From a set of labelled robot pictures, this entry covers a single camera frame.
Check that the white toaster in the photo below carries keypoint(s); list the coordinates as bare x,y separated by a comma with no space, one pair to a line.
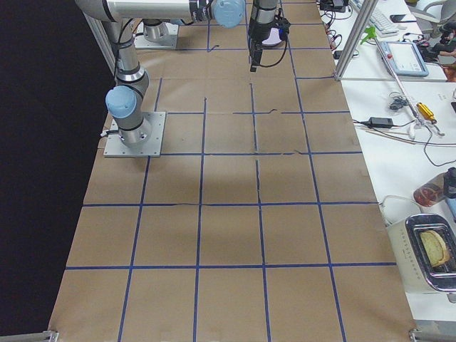
418,276

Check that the blue teach pendant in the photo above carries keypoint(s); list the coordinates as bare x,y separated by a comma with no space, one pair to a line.
404,58

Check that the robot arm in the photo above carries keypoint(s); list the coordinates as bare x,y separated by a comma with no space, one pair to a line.
124,101
117,15

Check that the aluminium frame post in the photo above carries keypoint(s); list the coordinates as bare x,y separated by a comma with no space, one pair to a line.
360,24

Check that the yellow handled tool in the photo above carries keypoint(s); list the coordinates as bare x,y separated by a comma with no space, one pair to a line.
426,112

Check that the black power brick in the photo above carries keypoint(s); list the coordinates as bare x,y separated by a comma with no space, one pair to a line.
376,122

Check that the bread slice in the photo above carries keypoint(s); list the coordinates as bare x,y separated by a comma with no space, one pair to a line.
435,248

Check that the white keyboard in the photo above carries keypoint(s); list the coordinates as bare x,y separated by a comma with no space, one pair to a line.
384,27

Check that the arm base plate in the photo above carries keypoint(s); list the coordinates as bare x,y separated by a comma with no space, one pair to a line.
159,37
142,142

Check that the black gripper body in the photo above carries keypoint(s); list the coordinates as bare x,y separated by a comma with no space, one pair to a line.
257,35

